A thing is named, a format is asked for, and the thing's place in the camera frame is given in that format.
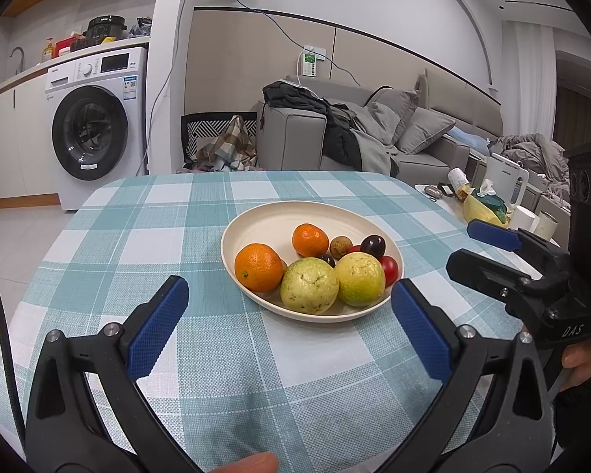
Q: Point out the grey pillow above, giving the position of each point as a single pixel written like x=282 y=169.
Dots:
x=423 y=130
x=394 y=108

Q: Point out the grey rumpled blanket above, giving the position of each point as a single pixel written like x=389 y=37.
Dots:
x=532 y=150

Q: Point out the metal faucet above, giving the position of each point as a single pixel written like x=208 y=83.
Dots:
x=22 y=59

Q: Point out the checked cloth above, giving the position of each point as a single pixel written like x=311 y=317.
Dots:
x=231 y=143

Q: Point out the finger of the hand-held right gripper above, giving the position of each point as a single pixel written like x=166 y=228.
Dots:
x=492 y=235
x=477 y=268

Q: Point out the cream plate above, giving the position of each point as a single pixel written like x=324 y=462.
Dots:
x=261 y=221

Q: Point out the person's right forearm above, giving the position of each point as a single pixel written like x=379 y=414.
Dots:
x=583 y=428

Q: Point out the white and yellow bottle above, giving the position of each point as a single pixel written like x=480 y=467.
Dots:
x=458 y=177

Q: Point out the white side table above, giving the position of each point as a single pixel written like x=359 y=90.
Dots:
x=453 y=203

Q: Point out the person's left hand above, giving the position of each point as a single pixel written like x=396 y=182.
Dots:
x=251 y=465

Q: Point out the white washing machine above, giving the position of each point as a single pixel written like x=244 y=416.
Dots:
x=128 y=108

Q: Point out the person's right hand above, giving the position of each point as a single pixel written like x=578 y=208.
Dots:
x=583 y=359

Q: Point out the yellow bag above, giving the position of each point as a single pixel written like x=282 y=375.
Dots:
x=475 y=209

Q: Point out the white lower cabinets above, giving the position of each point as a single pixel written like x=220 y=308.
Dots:
x=10 y=148

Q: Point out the key bunch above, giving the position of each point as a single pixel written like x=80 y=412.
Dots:
x=431 y=191

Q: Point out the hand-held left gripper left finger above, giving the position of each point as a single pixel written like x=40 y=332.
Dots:
x=160 y=325

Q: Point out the large green-yellow guava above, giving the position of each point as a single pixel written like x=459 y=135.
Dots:
x=359 y=278

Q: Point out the white wall charger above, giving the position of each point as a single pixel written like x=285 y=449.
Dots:
x=309 y=64

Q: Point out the white electric kettle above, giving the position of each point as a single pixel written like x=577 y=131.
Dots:
x=505 y=172

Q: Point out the teal checked tablecloth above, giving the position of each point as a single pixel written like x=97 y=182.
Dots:
x=152 y=217

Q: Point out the dark wooden wardrobe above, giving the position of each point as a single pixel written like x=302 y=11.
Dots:
x=586 y=108

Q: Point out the dark plastic bag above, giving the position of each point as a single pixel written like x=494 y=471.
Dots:
x=140 y=27

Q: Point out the black rice cooker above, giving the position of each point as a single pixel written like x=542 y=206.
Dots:
x=103 y=29

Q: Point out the dark clothes pile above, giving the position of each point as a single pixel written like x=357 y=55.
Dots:
x=344 y=143

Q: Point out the small pale yellow guava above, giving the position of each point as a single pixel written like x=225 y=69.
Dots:
x=309 y=286

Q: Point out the orange mandarin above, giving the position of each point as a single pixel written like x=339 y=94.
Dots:
x=258 y=267
x=310 y=240

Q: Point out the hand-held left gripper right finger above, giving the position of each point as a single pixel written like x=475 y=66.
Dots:
x=421 y=330

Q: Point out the white curtain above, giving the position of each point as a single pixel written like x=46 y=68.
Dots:
x=527 y=79

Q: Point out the red tomato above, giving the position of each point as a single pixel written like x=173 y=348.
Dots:
x=390 y=268
x=353 y=250

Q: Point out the white cup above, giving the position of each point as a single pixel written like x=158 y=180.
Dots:
x=546 y=224
x=524 y=217

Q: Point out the dark purple plum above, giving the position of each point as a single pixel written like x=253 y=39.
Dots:
x=326 y=259
x=373 y=245

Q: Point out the grey sofa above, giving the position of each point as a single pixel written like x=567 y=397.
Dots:
x=290 y=138

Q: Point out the red box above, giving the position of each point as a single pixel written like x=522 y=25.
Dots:
x=66 y=42

